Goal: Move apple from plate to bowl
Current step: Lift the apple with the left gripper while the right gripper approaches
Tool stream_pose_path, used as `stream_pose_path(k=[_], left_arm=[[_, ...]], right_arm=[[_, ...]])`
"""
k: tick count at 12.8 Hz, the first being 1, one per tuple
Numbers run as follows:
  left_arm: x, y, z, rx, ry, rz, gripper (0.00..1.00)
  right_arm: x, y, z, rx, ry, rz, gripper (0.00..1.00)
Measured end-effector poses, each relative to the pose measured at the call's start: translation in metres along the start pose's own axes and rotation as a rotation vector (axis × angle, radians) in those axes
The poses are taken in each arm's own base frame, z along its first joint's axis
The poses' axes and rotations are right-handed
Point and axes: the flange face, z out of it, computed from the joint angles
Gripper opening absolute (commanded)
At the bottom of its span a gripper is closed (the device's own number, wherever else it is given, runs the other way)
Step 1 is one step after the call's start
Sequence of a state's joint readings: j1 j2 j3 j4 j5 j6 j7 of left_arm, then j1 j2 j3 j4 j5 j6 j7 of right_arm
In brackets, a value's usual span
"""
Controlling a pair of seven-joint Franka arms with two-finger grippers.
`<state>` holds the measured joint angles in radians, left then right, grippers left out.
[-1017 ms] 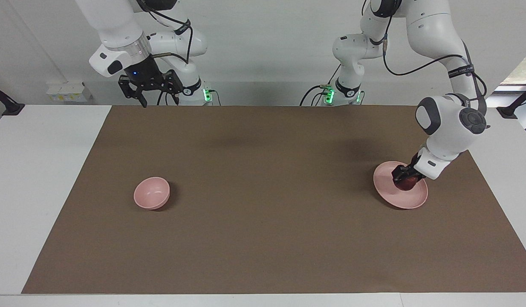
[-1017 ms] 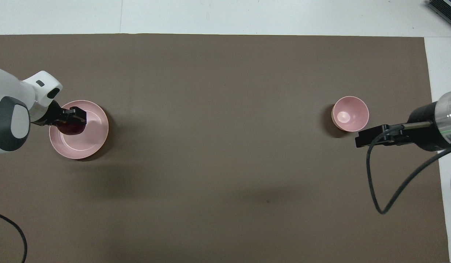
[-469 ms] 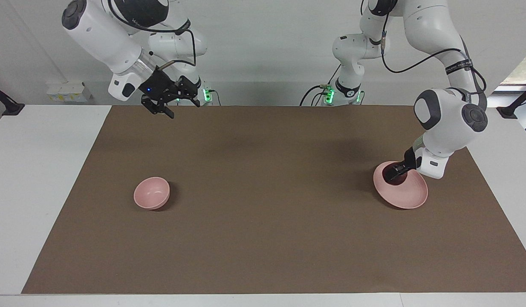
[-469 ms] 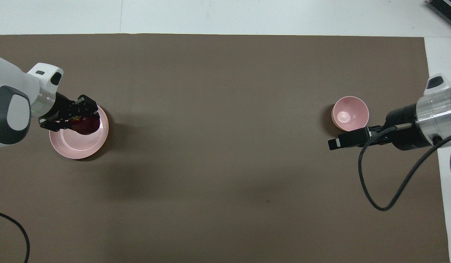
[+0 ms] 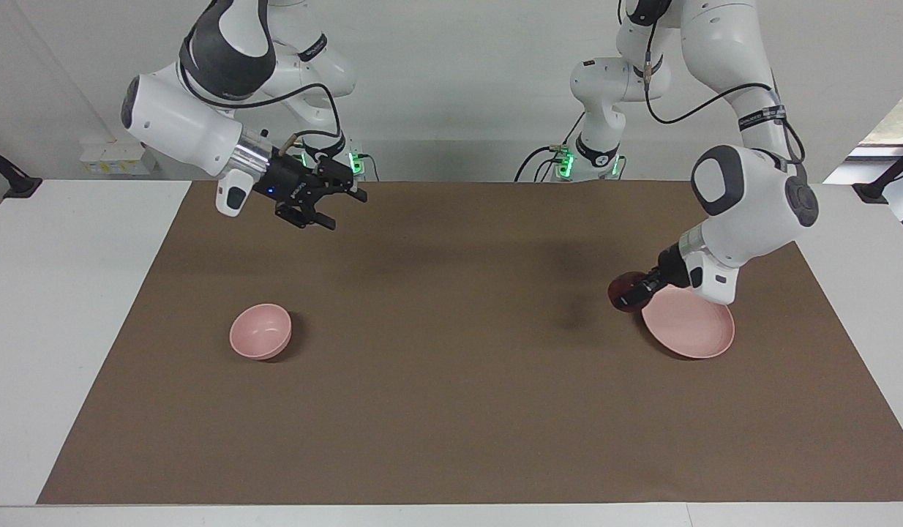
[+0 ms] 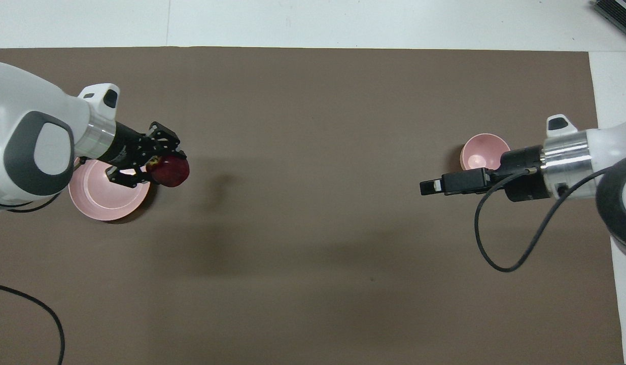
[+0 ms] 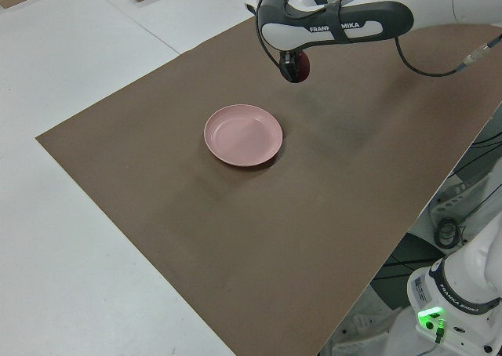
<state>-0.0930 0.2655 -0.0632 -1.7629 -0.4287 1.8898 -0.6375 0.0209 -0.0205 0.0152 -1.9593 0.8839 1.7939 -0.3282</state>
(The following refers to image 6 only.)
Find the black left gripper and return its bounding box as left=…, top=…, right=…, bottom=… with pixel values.
left=106, top=121, right=188, bottom=189

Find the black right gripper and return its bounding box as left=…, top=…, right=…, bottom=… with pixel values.
left=420, top=145, right=547, bottom=203

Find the dark red apple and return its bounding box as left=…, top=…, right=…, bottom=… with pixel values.
left=147, top=156, right=190, bottom=188

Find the pink bowl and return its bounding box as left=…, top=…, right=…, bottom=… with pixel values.
left=460, top=133, right=511, bottom=172

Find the pink plate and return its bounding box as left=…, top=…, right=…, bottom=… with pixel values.
left=68, top=157, right=152, bottom=222

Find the brown table mat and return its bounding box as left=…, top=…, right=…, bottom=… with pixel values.
left=0, top=47, right=625, bottom=365

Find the grey ribbed metal box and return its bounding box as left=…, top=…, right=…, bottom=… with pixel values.
left=591, top=0, right=626, bottom=44

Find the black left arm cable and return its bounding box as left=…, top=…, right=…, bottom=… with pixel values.
left=0, top=282, right=66, bottom=365

